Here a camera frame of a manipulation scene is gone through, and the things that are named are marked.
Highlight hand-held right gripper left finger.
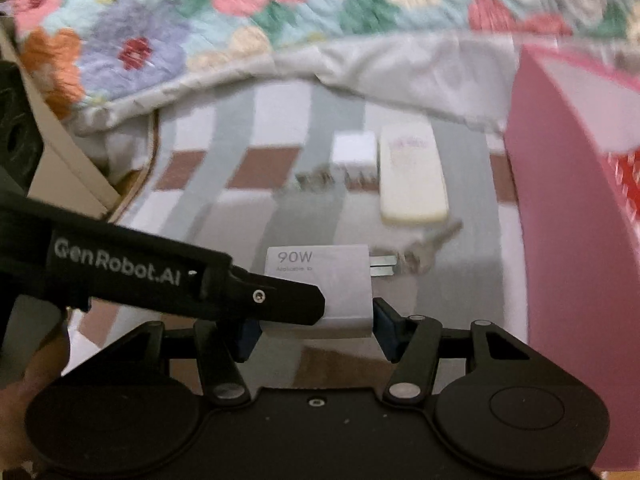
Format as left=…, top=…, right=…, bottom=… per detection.
left=122, top=317, right=264, bottom=406

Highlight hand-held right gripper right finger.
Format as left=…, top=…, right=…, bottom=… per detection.
left=372, top=297, right=531, bottom=404

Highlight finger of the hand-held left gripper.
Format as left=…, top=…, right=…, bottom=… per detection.
left=216, top=265, right=327, bottom=327

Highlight large white charger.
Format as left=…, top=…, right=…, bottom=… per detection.
left=264, top=245, right=401, bottom=334

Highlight metal keys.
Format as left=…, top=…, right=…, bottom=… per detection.
left=372, top=220, right=464, bottom=276

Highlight cream remote with label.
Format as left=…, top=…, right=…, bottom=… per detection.
left=377, top=124, right=450, bottom=225

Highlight small white charger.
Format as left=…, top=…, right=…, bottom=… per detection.
left=332, top=131, right=379, bottom=184

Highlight pink box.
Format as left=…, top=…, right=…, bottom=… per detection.
left=502, top=45, right=640, bottom=472

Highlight person's left hand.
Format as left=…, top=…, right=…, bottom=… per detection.
left=0, top=327, right=72, bottom=468

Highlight checked mat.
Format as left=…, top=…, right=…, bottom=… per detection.
left=65, top=80, right=532, bottom=392

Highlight floral quilt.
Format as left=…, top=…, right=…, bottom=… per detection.
left=10, top=0, right=640, bottom=122

